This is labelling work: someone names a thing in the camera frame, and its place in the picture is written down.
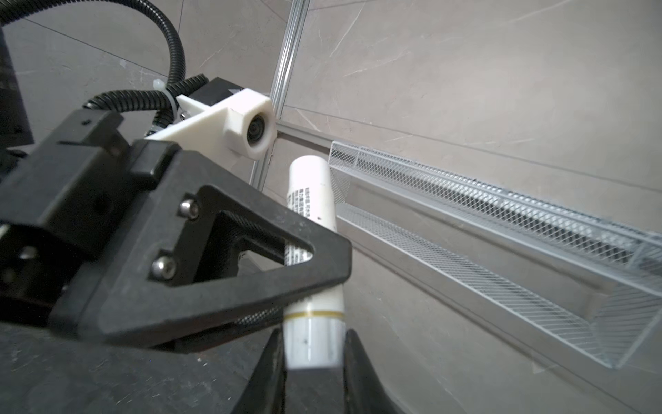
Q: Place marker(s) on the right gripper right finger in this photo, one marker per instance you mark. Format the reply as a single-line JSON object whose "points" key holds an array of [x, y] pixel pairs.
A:
{"points": [[363, 390]]}

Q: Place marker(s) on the white wire mesh basket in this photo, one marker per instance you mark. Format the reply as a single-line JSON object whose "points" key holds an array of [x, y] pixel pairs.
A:
{"points": [[568, 285]]}

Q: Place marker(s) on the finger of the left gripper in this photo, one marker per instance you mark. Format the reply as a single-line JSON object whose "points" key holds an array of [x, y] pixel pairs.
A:
{"points": [[231, 237], [139, 293]]}

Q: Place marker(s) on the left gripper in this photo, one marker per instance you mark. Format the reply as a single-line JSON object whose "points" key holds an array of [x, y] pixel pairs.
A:
{"points": [[62, 203]]}

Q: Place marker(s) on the white glue stick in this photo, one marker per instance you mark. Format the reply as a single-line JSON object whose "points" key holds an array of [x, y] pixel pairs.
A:
{"points": [[314, 327]]}

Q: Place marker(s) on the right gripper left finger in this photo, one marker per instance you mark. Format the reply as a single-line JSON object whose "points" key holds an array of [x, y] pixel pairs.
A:
{"points": [[265, 391]]}

